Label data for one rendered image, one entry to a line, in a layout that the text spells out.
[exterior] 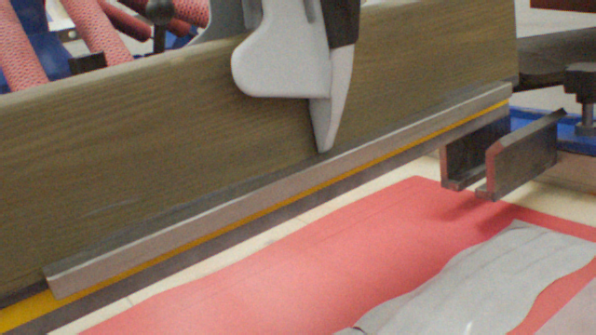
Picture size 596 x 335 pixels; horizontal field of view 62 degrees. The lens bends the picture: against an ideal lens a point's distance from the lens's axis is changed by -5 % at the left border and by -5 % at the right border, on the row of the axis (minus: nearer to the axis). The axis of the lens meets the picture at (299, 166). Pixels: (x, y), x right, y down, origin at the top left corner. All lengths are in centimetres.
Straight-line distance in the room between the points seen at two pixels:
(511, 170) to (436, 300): 14
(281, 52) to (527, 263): 23
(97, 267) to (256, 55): 11
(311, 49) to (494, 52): 17
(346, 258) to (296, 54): 21
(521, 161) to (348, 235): 15
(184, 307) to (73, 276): 19
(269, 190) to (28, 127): 10
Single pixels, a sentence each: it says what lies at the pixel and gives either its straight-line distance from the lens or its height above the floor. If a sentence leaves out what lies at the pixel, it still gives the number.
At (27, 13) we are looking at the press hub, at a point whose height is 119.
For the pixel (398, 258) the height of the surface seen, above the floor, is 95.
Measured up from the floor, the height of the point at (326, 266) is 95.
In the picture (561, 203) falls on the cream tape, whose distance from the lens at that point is 48.
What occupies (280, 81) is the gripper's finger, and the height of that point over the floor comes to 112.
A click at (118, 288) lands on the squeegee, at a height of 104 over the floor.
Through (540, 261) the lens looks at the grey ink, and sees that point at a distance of 38.
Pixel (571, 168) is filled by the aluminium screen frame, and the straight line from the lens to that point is 50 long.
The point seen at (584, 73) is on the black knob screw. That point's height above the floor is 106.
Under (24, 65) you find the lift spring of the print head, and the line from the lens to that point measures 77.
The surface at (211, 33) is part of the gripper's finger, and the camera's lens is 28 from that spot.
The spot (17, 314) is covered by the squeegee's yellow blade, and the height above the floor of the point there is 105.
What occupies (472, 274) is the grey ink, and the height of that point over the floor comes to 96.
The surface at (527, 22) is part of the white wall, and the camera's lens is 253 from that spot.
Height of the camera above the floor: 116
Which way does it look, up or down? 20 degrees down
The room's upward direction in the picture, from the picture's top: 9 degrees counter-clockwise
